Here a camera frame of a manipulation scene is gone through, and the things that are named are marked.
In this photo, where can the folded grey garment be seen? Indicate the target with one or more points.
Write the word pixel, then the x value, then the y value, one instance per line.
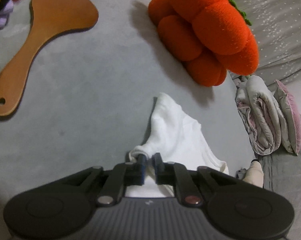
pixel 240 174

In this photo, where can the folded beige garment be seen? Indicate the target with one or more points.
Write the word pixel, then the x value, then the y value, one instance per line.
pixel 255 175

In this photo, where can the pink grey pillow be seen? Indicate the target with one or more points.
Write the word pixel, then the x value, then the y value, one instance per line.
pixel 292 120

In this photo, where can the grey quilted bedspread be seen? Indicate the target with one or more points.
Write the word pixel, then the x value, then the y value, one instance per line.
pixel 290 180

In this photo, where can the folded grey pink quilt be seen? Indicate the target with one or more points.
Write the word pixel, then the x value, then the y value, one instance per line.
pixel 262 115

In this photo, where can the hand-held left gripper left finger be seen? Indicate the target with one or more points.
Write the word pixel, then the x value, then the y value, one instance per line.
pixel 142 172

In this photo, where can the orange pumpkin plush pillow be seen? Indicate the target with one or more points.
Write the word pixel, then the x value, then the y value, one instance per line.
pixel 215 25

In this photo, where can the wooden paddle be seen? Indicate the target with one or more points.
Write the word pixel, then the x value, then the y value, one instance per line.
pixel 58 12

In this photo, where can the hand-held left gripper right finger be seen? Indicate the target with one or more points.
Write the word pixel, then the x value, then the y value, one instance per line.
pixel 156 167

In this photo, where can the grey star-print fabric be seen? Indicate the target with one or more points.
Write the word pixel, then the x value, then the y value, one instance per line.
pixel 277 25

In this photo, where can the white printed sweatshirt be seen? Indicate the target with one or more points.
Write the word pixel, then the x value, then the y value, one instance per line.
pixel 175 130

